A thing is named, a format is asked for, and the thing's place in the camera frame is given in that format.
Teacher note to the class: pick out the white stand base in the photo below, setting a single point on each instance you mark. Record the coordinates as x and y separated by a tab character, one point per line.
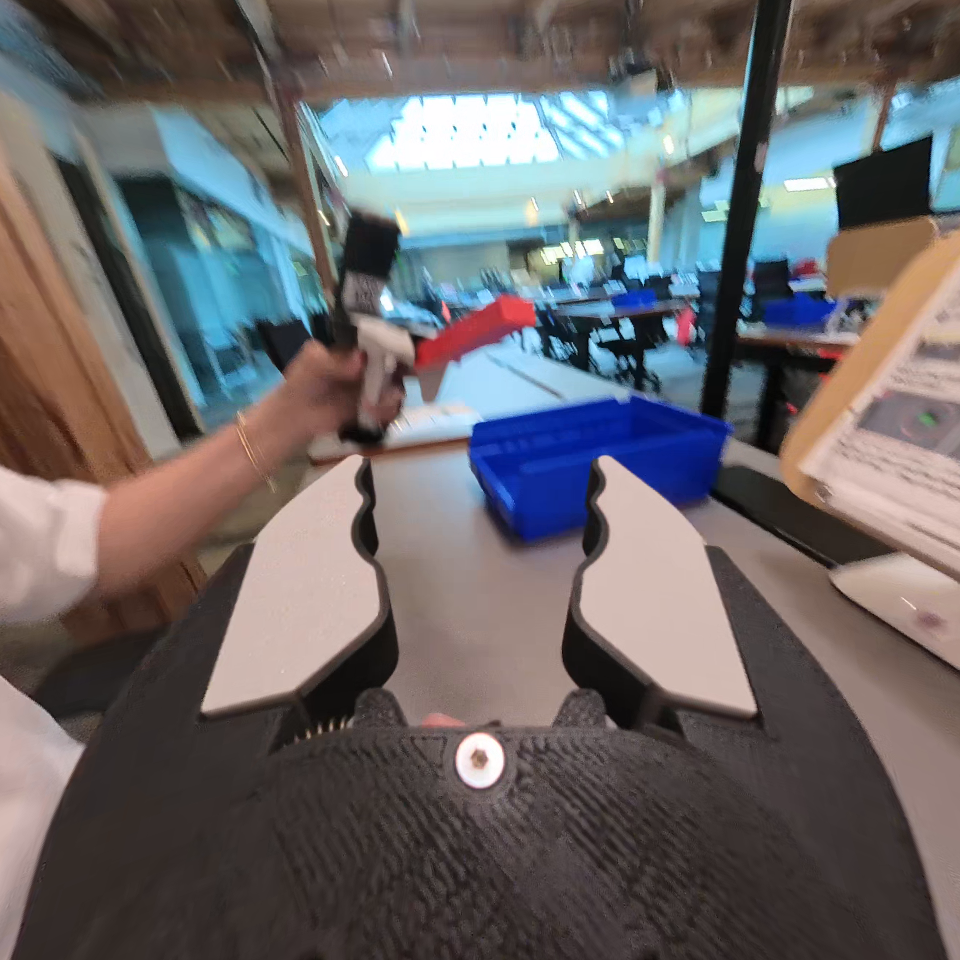
900	592

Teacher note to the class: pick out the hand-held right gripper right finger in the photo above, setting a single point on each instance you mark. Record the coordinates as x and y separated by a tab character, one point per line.
660	600

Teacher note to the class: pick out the blue plastic bin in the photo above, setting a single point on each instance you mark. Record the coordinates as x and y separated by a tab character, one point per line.
540	480
795	311

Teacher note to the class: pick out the person's left forearm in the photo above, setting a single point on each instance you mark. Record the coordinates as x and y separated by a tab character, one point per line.
187	487

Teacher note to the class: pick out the person's left hand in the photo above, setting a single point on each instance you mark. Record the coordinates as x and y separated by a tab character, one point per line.
315	390

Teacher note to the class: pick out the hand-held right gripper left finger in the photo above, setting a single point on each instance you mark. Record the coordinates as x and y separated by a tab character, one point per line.
300	600

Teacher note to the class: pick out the wooden display board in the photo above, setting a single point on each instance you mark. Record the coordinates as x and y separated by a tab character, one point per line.
840	390

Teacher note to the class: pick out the person's white shirt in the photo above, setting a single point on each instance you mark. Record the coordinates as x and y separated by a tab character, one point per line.
45	540

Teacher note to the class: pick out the printed instruction sheet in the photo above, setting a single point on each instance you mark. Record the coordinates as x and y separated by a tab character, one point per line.
915	480

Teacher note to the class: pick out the dark wooden desk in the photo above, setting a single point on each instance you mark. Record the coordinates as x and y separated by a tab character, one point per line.
600	309

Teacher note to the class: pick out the laminated paper sheet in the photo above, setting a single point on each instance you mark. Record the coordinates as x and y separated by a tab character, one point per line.
439	420

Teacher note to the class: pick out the black monitor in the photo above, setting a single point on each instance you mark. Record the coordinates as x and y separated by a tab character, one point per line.
885	180

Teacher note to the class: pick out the cardboard box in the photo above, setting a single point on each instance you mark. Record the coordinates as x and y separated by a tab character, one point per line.
877	259

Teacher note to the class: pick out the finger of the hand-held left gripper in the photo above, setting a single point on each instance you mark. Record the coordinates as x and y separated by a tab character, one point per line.
431	379

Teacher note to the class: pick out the black pole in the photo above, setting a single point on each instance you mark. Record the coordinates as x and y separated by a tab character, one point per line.
750	187

